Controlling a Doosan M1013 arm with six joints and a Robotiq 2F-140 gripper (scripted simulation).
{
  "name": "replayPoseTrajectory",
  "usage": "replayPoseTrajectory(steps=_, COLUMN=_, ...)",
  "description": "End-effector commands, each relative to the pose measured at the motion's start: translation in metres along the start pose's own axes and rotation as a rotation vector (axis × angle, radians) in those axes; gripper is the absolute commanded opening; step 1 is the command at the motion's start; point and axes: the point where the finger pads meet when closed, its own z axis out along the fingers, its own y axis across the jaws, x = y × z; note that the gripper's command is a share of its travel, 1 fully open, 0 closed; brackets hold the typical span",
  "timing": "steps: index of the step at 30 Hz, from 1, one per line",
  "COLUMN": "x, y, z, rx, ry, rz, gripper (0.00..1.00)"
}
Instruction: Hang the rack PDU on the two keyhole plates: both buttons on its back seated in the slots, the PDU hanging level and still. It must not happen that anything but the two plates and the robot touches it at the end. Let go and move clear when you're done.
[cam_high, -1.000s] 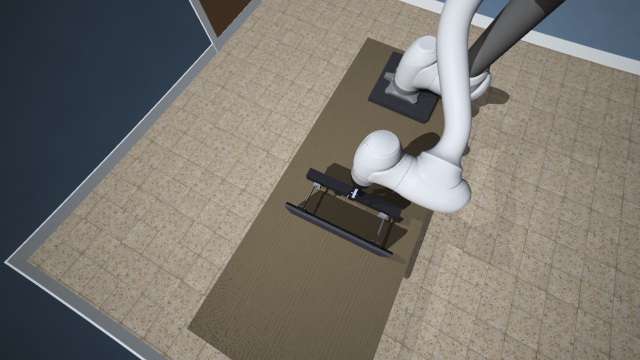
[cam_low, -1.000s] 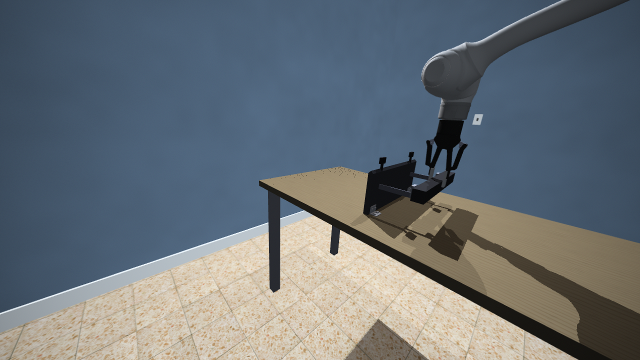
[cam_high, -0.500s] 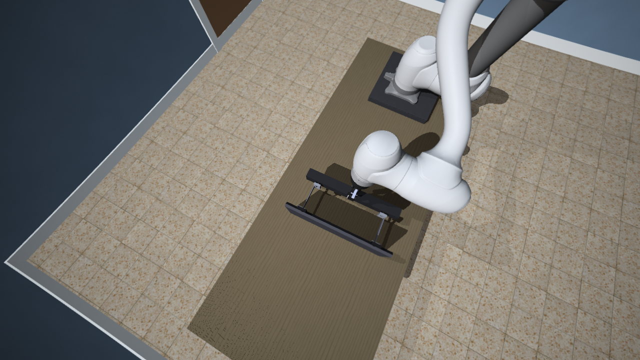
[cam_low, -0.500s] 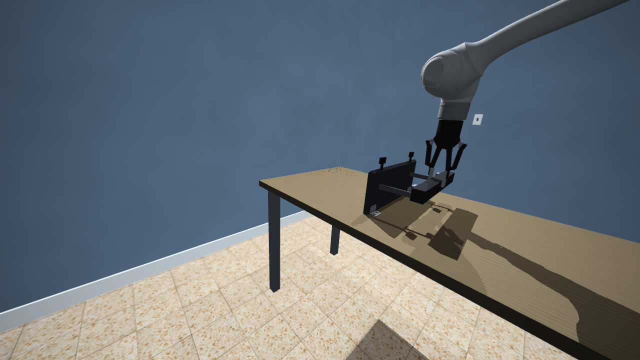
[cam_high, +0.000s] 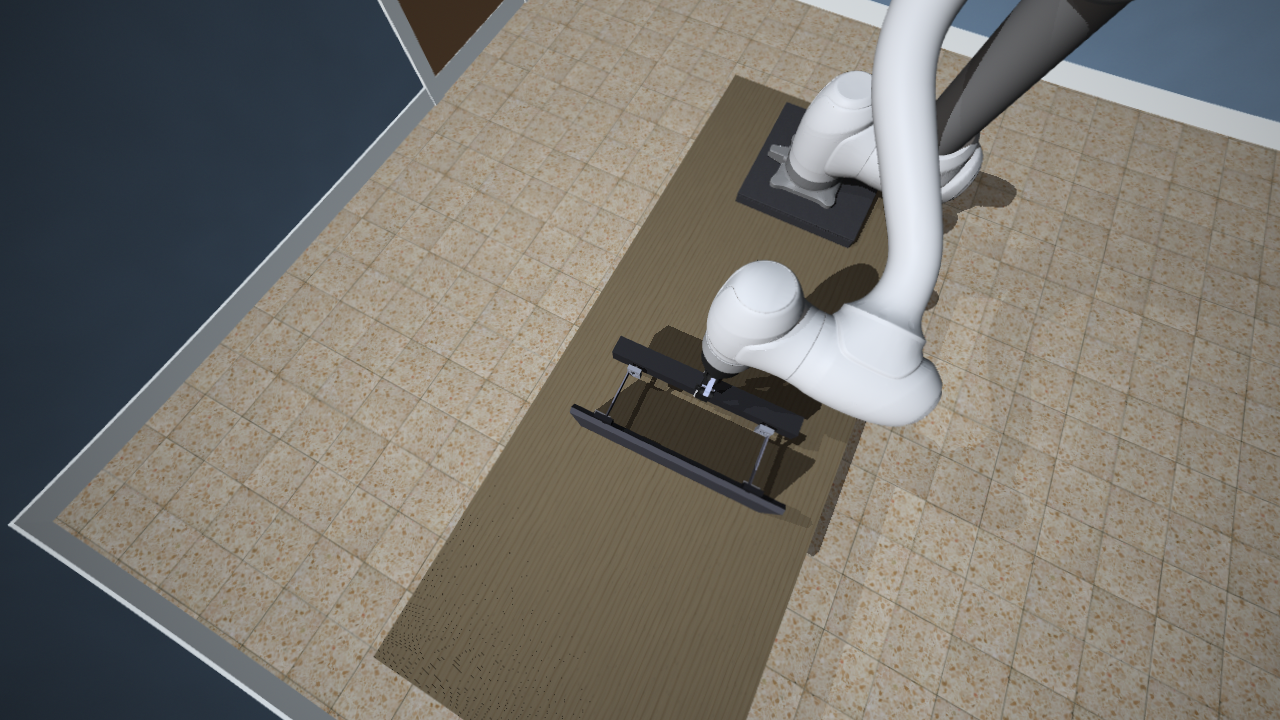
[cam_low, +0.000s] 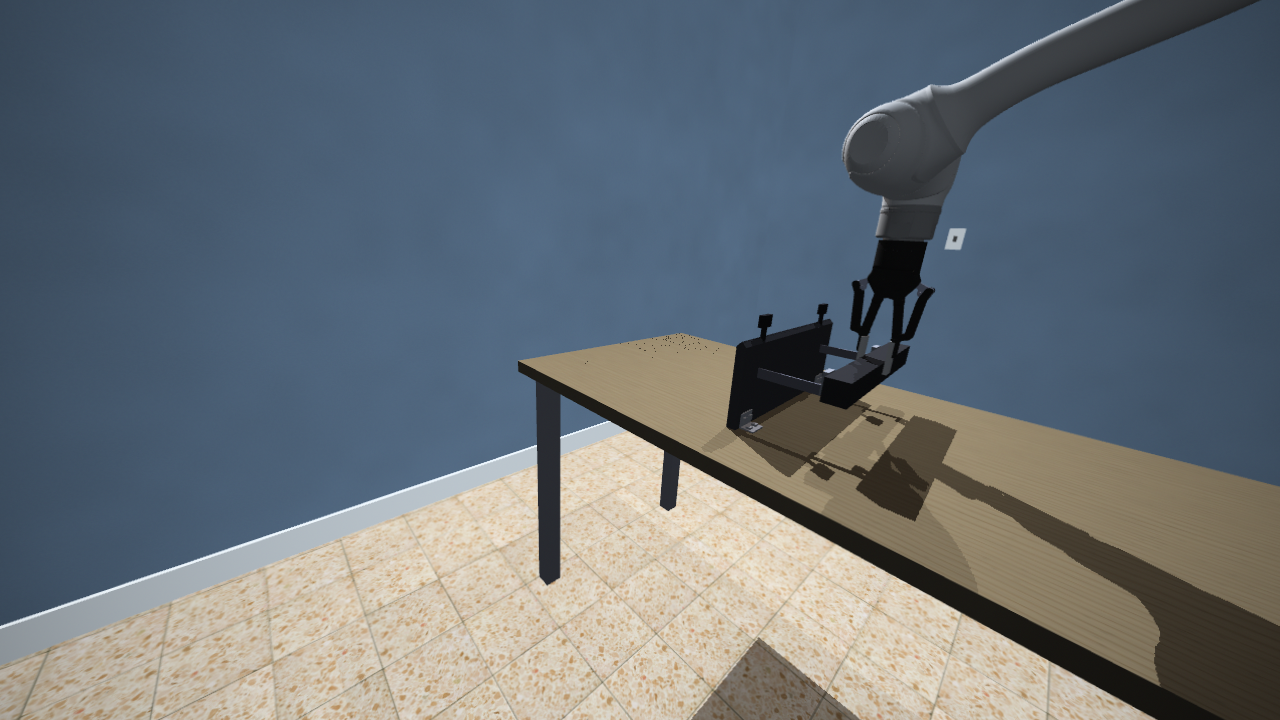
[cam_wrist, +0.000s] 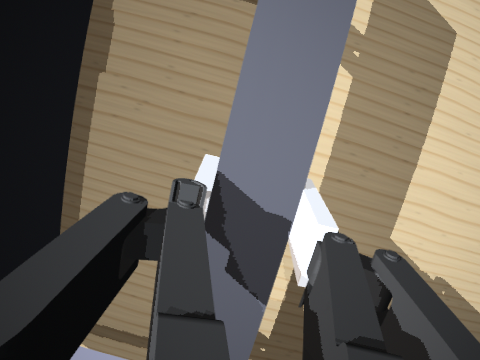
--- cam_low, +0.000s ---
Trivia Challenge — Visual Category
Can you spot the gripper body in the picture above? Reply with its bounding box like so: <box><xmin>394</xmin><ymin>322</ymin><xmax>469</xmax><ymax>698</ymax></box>
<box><xmin>867</xmin><ymin>240</ymin><xmax>928</xmax><ymax>300</ymax></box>

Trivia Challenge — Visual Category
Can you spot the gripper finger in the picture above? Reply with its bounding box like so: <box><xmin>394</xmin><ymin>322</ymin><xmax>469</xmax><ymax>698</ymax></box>
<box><xmin>882</xmin><ymin>281</ymin><xmax>934</xmax><ymax>375</ymax></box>
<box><xmin>850</xmin><ymin>278</ymin><xmax>887</xmax><ymax>359</ymax></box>

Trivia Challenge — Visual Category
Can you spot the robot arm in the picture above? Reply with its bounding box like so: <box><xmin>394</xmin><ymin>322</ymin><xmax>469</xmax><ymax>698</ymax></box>
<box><xmin>842</xmin><ymin>0</ymin><xmax>1260</xmax><ymax>242</ymax></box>

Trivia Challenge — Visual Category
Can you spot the dark grey long rectangular bar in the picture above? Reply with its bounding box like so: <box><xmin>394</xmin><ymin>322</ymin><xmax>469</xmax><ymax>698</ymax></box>
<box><xmin>819</xmin><ymin>343</ymin><xmax>910</xmax><ymax>410</ymax></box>

